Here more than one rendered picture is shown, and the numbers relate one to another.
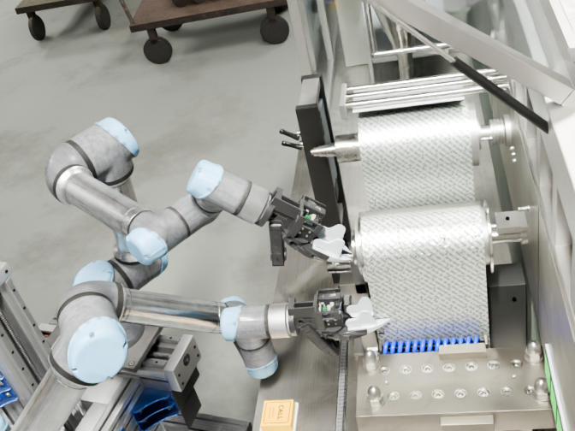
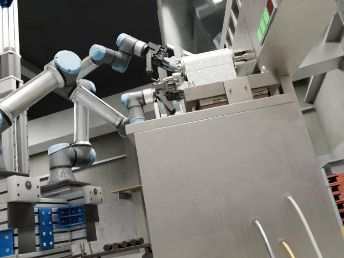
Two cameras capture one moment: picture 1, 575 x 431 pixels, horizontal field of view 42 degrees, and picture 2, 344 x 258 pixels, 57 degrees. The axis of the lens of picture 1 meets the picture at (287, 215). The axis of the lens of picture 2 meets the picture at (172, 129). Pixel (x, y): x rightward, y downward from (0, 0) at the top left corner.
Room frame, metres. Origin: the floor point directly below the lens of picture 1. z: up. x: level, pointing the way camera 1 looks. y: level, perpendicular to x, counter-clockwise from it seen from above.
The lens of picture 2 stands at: (-0.19, 0.34, 0.49)
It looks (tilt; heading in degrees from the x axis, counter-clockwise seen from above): 17 degrees up; 346
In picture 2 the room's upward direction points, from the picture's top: 11 degrees counter-clockwise
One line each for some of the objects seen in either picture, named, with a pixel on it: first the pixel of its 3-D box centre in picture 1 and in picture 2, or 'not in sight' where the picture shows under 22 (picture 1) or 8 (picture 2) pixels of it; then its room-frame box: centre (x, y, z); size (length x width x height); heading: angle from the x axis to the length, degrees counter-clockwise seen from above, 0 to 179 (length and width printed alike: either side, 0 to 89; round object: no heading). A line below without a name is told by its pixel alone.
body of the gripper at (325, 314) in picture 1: (317, 315); (165, 91); (1.16, -0.01, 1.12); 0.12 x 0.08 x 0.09; 75
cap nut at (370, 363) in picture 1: (370, 358); not in sight; (1.07, -0.09, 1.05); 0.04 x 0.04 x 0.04
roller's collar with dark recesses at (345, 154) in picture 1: (350, 148); (177, 77); (1.44, -0.18, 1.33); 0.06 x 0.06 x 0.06; 75
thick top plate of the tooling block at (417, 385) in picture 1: (456, 389); (229, 93); (0.98, -0.25, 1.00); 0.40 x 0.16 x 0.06; 75
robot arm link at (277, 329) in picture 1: (281, 319); (149, 97); (1.19, 0.07, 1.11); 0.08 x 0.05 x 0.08; 165
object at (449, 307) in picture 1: (429, 309); (213, 83); (1.11, -0.24, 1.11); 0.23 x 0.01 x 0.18; 75
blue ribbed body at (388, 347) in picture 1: (432, 345); not in sight; (1.08, -0.23, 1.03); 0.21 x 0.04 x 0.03; 75
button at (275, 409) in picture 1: (278, 416); not in sight; (1.10, 0.13, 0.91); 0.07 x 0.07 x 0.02; 75
